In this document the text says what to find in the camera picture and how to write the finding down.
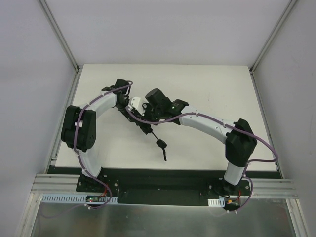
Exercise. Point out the black folding umbrella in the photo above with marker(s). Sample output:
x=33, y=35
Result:
x=146, y=128

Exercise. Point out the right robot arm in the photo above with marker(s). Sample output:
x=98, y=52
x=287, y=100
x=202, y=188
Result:
x=236, y=136

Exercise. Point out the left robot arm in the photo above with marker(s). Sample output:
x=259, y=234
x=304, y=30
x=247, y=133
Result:
x=79, y=129

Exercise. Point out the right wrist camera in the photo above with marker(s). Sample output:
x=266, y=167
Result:
x=136, y=103

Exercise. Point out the right white cable duct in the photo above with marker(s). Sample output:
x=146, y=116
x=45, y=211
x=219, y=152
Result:
x=216, y=202

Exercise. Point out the white cable duct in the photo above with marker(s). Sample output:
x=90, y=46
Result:
x=216, y=202
x=78, y=199

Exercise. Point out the right aluminium frame post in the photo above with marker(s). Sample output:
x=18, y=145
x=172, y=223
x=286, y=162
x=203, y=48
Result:
x=272, y=36

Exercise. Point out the aluminium frame post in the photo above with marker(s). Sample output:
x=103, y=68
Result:
x=272, y=36
x=58, y=33

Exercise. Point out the aluminium cross rail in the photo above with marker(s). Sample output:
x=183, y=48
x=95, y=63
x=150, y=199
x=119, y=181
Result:
x=65, y=183

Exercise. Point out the left white cable duct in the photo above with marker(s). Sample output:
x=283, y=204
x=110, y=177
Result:
x=78, y=199

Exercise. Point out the left aluminium frame post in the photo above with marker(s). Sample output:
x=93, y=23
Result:
x=58, y=33

